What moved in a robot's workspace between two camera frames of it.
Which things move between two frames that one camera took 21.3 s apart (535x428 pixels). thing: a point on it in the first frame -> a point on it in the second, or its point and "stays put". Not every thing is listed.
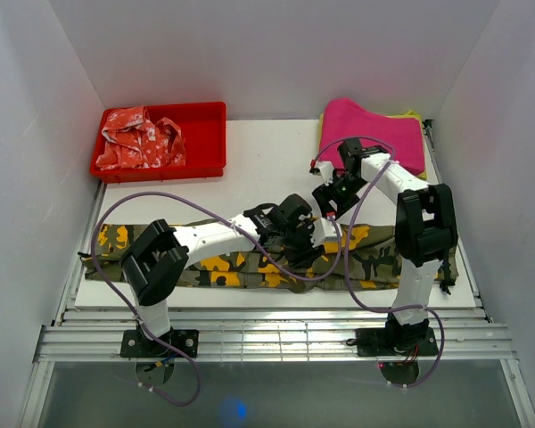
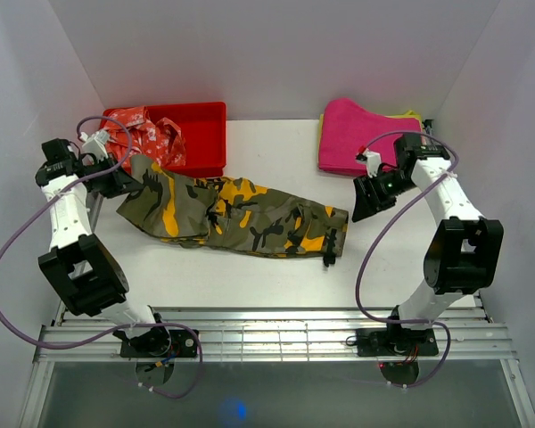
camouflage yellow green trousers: [364, 257] -> [230, 213]
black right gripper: [324, 194] -> [364, 205]
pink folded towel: [343, 119] stays put
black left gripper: [308, 254] -> [121, 183]
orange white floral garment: [132, 141] stays put
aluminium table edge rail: [275, 335] stays put
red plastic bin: [202, 127] stays put
